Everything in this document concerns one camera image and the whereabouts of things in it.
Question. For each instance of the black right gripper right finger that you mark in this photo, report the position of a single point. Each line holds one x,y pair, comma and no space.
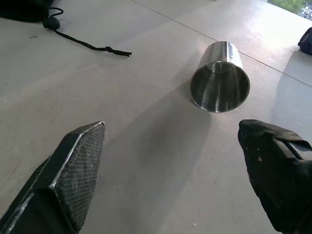
280,175

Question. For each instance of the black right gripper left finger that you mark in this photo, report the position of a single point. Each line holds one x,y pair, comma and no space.
63,178

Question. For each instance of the stainless steel cup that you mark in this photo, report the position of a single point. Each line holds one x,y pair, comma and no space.
220,83

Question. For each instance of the dark blue object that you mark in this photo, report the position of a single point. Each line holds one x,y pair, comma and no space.
306,41

